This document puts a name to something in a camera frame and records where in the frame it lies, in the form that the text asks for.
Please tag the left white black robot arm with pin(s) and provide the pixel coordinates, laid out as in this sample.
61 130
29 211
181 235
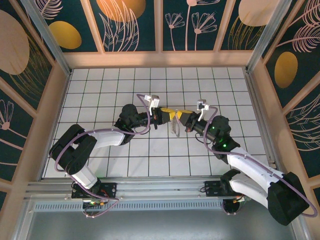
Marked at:
110 138

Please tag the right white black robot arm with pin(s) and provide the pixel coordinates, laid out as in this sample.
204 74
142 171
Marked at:
250 167

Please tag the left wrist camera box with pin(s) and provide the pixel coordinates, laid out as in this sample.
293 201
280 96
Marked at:
155 101

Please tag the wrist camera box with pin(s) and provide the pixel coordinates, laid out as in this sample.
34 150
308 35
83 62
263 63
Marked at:
155 101
202 105

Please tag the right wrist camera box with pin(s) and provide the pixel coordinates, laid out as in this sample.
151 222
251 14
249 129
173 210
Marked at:
202 105

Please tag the aluminium side rail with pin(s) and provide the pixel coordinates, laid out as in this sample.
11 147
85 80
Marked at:
260 120

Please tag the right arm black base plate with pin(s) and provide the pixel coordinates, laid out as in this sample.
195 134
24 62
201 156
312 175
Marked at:
212 188

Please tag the aluminium mounting rail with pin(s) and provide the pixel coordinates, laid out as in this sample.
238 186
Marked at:
160 186

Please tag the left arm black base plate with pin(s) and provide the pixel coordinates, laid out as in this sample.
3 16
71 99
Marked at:
110 188

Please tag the aluminium corner post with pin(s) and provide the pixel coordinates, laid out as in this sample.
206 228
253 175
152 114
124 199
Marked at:
50 40
265 37

